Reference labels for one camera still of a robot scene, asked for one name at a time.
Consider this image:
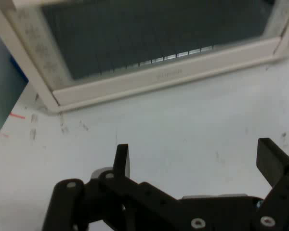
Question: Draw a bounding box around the cream oven door with handle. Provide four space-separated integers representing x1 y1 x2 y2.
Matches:
0 0 289 114

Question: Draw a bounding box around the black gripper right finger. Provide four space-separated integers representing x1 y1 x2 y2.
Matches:
252 138 289 231

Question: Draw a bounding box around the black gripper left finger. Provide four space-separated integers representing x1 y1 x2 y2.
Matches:
42 143 195 231

